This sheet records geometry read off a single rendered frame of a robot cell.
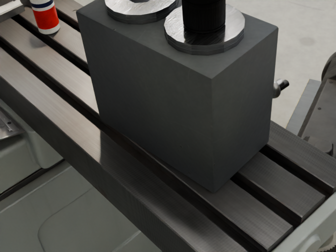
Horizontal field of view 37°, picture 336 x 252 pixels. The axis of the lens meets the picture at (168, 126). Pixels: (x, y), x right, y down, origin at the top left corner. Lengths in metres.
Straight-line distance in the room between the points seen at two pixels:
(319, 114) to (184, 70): 0.78
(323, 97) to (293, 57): 1.13
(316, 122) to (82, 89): 0.63
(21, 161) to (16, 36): 0.23
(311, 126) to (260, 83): 0.65
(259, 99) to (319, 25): 2.08
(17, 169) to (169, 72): 0.47
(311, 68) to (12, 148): 1.70
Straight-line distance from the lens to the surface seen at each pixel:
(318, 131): 1.24
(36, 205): 1.03
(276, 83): 1.43
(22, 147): 0.94
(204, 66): 0.53
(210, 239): 0.61
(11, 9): 1.05
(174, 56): 0.55
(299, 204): 0.65
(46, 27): 0.97
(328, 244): 1.19
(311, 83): 1.67
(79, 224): 1.16
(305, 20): 2.71
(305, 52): 2.49
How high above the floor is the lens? 1.45
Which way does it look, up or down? 44 degrees down
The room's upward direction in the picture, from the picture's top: 6 degrees counter-clockwise
